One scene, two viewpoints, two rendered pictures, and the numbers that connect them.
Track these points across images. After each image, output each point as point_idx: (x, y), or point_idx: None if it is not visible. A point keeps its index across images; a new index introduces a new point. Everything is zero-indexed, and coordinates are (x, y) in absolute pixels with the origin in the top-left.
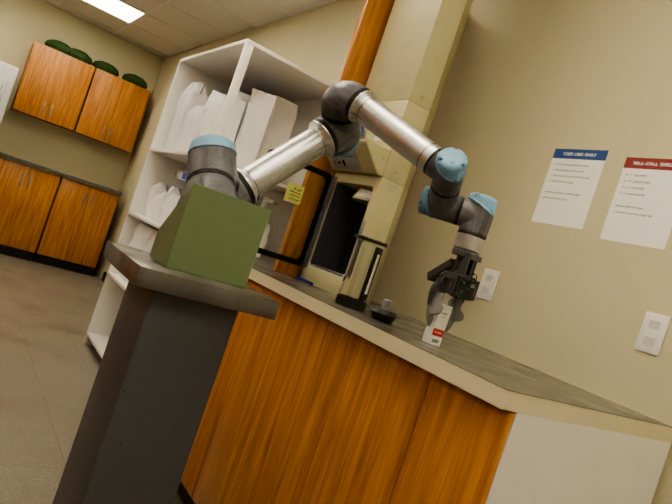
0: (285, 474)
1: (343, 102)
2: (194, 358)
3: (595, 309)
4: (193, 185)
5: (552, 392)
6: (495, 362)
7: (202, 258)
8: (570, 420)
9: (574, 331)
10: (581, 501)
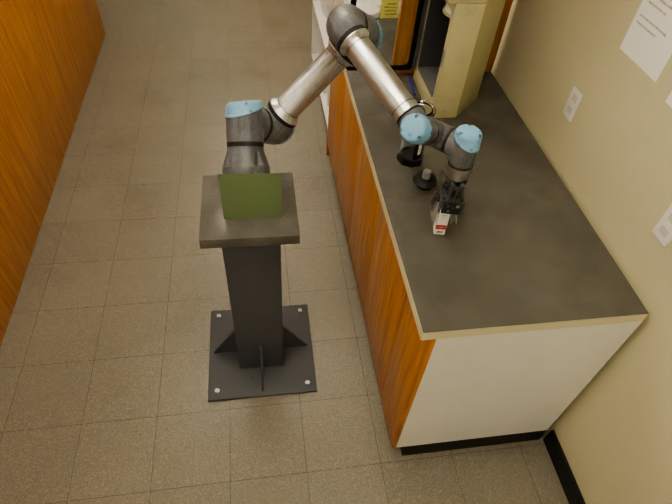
0: (371, 271)
1: (334, 44)
2: (262, 258)
3: (638, 177)
4: (218, 175)
5: (506, 298)
6: (508, 232)
7: (245, 209)
8: (498, 332)
9: (618, 188)
10: (525, 359)
